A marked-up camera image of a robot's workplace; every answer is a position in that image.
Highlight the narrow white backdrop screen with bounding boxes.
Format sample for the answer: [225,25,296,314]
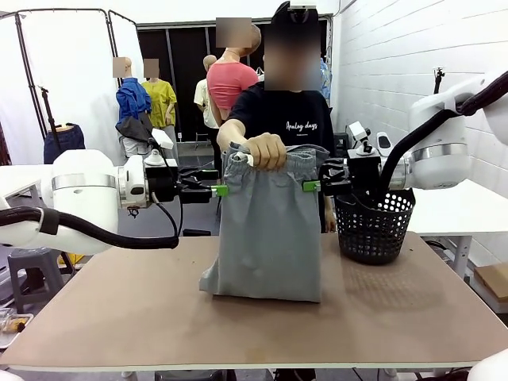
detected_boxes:
[107,9,144,120]

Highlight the white head-mounted camera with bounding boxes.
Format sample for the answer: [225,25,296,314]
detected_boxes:
[288,0,319,25]

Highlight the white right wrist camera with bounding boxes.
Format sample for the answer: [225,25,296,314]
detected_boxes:
[346,121,375,157]

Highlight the white tray with food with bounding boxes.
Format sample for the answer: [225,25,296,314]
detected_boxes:
[0,313,35,351]

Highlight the brown cardboard box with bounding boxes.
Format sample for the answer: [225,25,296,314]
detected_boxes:
[473,263,508,315]

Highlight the person's right forearm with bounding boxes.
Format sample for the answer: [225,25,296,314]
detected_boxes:
[216,118,256,150]

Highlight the black cap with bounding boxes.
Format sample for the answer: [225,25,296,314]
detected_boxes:
[271,0,321,39]

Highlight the black perforated plastic basket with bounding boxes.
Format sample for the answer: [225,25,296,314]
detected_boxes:
[333,186,418,267]

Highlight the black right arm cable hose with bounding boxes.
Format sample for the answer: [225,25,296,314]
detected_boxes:
[378,71,508,192]

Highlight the person's left forearm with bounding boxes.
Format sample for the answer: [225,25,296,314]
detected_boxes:
[322,194,338,233]

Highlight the small white side table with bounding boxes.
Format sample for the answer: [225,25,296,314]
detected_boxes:
[0,177,43,200]

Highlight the mannequin in blue shirt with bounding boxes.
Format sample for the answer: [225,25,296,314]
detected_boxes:
[114,57,155,160]

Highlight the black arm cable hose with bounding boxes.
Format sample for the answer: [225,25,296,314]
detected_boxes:
[0,206,180,251]
[378,71,508,192]

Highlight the mannequin in pink top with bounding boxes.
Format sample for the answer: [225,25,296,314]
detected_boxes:
[206,17,263,122]

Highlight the person's right hand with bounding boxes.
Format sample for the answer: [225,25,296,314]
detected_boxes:
[244,132,288,172]

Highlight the wide white backdrop screen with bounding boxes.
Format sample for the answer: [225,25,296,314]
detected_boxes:
[0,10,121,167]

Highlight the black tripod with white head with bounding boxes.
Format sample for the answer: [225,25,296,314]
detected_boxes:
[432,67,446,96]

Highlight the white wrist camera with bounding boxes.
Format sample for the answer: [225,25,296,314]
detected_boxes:
[143,127,178,168]
[346,121,375,157]

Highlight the grey training pants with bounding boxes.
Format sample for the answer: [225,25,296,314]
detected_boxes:
[198,141,331,304]

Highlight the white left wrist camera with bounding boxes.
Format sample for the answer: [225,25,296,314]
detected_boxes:
[143,127,178,168]

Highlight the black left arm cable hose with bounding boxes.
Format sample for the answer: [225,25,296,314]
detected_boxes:
[0,206,180,251]

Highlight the grey plastic stool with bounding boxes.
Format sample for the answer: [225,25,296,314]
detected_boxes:
[7,247,65,315]

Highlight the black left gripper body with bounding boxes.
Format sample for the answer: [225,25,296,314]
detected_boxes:
[145,166,185,203]

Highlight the yellow plastic crate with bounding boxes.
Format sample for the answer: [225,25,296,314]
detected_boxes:
[56,252,85,267]

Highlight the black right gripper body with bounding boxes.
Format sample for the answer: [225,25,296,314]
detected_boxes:
[348,156,386,196]

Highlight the black curtain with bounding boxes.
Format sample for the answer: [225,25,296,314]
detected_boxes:
[136,14,333,146]

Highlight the mannequin in yellow shirt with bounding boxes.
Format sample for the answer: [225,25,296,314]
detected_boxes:
[141,59,179,152]

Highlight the black tripod stand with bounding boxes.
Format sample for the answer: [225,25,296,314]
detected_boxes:
[38,84,65,152]

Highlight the person in black t-shirt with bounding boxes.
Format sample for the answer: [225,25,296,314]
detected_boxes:
[227,39,336,233]

